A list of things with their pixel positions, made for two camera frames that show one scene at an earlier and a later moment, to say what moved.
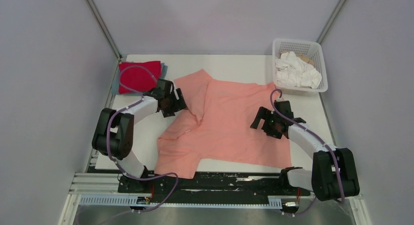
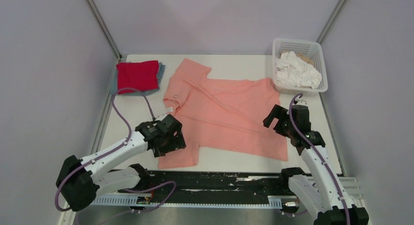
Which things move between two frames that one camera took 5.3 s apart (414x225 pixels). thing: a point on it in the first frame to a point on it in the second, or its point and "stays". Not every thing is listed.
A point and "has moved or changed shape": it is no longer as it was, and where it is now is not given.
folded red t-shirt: [137, 76] stays
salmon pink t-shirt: [216, 127] has moved or changed shape
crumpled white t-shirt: [291, 70] stays
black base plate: [210, 187] stays
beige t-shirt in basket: [303, 57] stays
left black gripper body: [173, 104] to [172, 143]
